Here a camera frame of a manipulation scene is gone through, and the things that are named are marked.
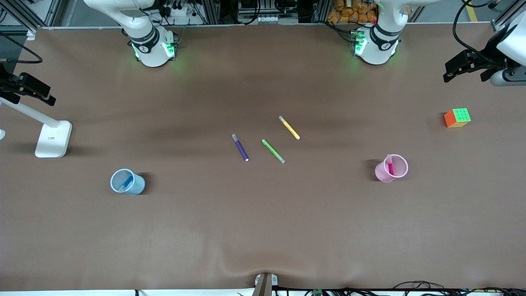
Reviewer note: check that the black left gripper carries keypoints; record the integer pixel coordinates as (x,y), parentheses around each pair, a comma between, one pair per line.
(486,61)

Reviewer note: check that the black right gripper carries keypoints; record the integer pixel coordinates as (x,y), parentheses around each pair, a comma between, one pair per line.
(8,83)

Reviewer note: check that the pink marker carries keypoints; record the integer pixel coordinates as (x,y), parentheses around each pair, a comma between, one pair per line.
(390,165)

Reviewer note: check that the blue marker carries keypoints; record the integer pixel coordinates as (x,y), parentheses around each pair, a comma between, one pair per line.
(126,183)

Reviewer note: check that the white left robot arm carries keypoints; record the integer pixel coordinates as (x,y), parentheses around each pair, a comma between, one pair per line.
(378,47)

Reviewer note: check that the colourful puzzle cube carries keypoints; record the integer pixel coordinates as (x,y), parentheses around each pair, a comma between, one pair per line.
(459,117)

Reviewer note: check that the white stand with pole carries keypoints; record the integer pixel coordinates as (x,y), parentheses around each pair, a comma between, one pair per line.
(52,139)

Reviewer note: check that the orange packets pile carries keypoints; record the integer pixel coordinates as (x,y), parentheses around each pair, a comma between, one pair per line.
(353,10)

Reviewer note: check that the pink mesh cup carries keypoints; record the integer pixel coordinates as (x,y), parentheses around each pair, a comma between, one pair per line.
(384,174)

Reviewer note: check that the light blue mesh cup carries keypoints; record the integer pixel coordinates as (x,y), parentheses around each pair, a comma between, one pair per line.
(137,186)

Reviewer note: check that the white power strip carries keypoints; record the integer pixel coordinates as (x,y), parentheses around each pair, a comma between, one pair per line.
(176,11)

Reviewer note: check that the yellow marker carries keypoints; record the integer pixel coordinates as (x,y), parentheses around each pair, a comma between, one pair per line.
(289,127)

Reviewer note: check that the white terminal block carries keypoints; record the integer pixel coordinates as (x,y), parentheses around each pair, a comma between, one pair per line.
(275,19)

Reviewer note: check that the green marker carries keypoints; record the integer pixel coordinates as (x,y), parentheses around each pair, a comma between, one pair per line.
(273,151)

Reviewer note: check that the purple marker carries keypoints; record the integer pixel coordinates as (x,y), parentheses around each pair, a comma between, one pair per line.
(240,148)

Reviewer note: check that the aluminium frame profile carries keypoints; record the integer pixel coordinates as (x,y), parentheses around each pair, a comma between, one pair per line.
(24,14)
(503,20)

